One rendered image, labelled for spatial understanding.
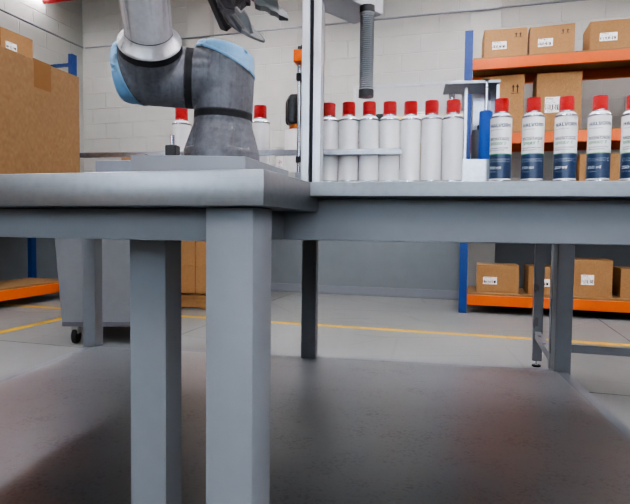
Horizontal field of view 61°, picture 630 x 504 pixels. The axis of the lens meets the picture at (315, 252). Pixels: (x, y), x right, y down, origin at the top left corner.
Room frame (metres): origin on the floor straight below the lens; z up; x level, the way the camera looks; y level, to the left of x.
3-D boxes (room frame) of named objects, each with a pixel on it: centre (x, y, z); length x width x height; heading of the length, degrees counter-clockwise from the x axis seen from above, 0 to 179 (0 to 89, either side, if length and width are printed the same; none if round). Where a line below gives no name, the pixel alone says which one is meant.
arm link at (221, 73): (1.07, 0.19, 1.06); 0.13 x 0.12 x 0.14; 98
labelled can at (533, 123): (1.30, -0.53, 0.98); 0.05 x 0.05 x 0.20
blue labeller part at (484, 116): (1.37, -0.43, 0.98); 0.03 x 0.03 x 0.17
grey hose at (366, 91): (1.27, -0.12, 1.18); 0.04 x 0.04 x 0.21
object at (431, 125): (1.34, -0.29, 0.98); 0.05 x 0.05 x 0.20
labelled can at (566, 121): (1.29, -0.60, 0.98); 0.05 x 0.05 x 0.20
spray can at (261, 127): (1.42, 0.15, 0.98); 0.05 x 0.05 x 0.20
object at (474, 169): (1.42, -0.41, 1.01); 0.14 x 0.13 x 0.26; 80
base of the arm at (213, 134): (1.08, 0.19, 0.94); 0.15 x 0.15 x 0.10
